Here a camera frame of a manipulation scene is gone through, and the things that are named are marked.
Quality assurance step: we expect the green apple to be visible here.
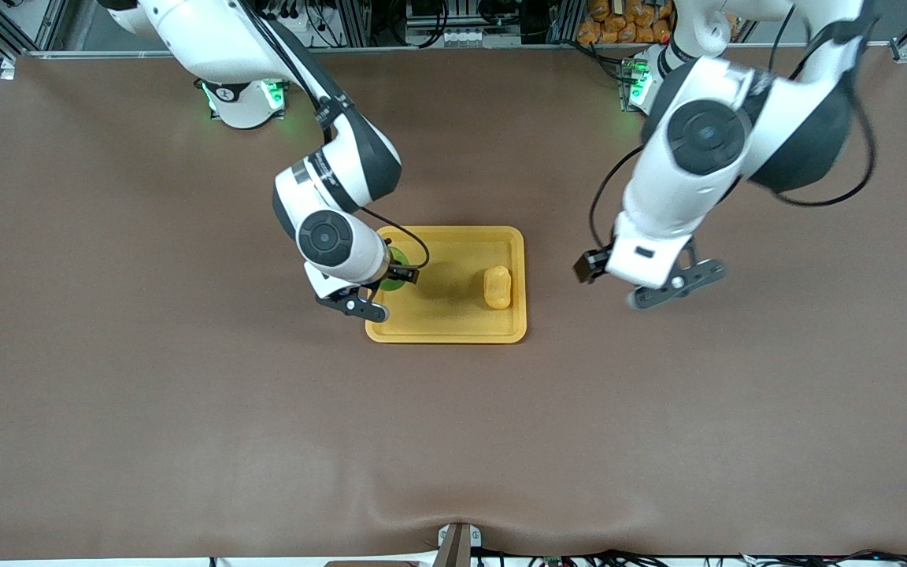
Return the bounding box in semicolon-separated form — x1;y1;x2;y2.
379;246;416;292

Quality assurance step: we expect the yellow potato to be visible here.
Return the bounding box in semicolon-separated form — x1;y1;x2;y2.
483;266;513;310

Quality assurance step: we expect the yellow plastic tray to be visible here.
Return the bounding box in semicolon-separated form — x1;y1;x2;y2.
365;226;528;345

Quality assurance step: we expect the brown table cloth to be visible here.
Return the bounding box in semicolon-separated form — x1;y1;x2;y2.
0;47;907;561

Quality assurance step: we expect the orange packaged goods pile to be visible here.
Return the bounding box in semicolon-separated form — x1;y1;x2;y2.
577;0;676;45

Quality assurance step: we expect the white power strip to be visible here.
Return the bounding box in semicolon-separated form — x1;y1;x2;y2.
261;0;322;48

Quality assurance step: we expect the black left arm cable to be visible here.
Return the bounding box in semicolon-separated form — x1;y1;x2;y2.
588;0;878;254

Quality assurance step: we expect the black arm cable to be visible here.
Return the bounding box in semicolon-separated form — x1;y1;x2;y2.
588;0;878;254
237;0;431;272

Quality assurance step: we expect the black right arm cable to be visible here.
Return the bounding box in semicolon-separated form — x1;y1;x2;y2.
237;0;431;272

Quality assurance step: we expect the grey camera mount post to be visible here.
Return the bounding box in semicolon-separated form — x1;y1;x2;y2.
436;523;483;567

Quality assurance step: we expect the grey aluminium edge rail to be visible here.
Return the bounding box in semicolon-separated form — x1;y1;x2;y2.
24;43;899;61

